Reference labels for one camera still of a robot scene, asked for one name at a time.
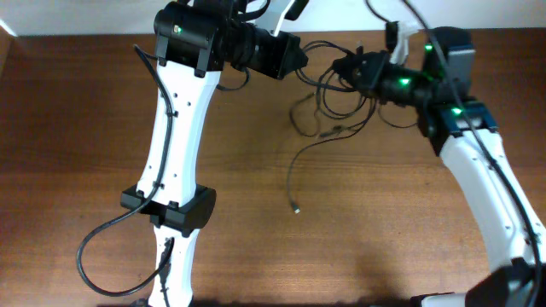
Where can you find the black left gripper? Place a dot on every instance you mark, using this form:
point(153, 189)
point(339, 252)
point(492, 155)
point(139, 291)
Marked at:
point(288, 55)

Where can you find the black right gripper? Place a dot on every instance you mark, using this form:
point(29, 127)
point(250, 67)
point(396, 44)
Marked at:
point(369, 82)

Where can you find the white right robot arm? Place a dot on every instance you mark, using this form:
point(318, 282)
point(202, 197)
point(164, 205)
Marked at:
point(463, 133)

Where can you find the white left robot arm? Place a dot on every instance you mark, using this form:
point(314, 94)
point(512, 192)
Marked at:
point(194, 41)

